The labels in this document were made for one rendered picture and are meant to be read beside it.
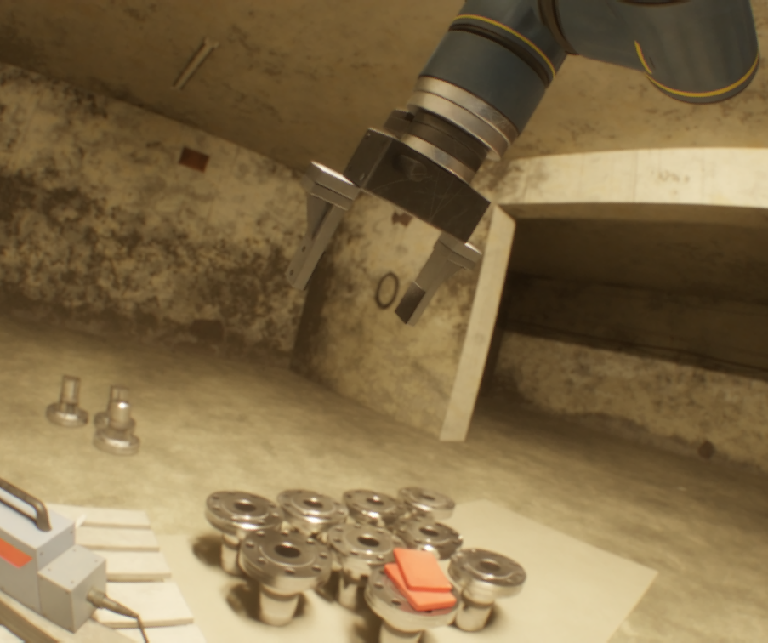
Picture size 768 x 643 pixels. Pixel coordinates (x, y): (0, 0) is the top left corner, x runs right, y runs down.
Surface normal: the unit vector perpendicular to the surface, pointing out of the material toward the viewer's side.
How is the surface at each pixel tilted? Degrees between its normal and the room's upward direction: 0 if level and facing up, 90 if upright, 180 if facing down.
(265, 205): 90
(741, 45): 131
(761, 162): 90
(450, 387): 90
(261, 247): 90
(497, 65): 110
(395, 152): 115
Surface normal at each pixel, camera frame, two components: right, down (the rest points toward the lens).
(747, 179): -0.73, -0.20
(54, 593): 0.04, -0.01
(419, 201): 0.43, 0.51
